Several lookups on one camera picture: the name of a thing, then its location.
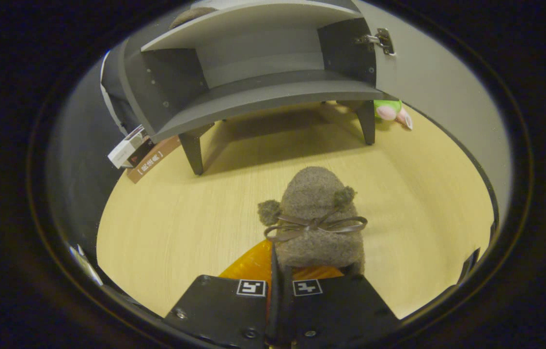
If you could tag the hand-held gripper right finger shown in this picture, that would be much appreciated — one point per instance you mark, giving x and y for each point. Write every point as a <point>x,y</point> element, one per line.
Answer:
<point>340,310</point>

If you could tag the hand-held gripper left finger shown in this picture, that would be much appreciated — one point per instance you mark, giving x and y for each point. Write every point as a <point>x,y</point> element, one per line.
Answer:
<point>224,310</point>

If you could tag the brown plush shoe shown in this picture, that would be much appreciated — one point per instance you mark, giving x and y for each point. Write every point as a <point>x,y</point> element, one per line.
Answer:
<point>311,194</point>

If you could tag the dark grey shoe cabinet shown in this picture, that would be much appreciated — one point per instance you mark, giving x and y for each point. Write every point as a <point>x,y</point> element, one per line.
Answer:
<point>253,92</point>

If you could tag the metal cabinet hinge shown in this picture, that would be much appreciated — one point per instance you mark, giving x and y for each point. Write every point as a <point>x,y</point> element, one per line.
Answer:
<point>383,39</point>

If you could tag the dark book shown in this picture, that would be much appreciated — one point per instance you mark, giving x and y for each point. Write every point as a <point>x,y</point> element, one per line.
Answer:
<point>142,151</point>

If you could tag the black backdrop cloth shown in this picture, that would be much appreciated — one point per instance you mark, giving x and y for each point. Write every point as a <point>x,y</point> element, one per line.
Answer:
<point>79,169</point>

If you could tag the green pink plush toy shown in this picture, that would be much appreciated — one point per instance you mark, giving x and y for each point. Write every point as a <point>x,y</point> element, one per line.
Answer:
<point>386,110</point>

